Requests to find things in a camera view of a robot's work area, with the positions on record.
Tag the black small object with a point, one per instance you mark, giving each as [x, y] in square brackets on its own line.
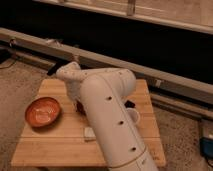
[129, 104]

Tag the orange bowl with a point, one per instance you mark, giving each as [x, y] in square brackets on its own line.
[42, 112]

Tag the wooden board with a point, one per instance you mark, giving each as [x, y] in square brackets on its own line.
[62, 144]

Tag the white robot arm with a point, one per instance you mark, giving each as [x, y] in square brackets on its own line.
[102, 92]

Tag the white plastic cup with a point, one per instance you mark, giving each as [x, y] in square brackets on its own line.
[134, 115]

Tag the white sponge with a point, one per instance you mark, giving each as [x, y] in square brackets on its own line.
[89, 134]

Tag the blue box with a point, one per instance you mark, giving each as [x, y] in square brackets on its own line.
[206, 147]

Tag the metal rail frame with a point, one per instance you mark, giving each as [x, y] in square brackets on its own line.
[159, 79]

